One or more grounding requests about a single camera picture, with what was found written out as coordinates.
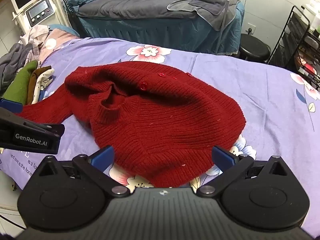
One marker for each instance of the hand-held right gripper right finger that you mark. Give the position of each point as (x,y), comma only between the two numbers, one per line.
(222,158)

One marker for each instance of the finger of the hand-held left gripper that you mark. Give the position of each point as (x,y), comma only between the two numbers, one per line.
(11,105)

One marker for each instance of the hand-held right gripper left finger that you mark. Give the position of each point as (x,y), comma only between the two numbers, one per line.
(103,155)

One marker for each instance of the red knit sweater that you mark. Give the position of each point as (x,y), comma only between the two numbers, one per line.
(162,120)

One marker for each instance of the green folded cloth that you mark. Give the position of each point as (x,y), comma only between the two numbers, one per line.
(21,85)

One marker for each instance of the brown folded cloth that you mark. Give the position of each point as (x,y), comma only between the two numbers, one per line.
(33,80)

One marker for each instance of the white dotted folded cloth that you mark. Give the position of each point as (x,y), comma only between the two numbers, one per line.
(43,81)

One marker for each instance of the grey crumpled garment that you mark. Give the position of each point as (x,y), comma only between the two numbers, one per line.
(15,60)

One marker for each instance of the pink plaid garment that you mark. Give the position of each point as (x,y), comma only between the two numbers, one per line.
(36,36)

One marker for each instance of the purple floral bed sheet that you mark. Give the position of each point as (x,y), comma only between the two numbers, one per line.
(262,92)

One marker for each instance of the white beauty machine with screen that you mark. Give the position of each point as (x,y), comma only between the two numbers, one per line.
(37,7)

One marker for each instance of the black round stool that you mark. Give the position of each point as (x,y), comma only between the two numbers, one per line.
(253,47)

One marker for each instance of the teal blue cloth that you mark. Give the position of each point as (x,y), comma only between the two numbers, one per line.
(150,30)

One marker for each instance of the grey towel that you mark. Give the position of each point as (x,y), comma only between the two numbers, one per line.
(207,2)

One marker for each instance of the white wall socket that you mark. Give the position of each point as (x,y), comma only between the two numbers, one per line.
(251,28)

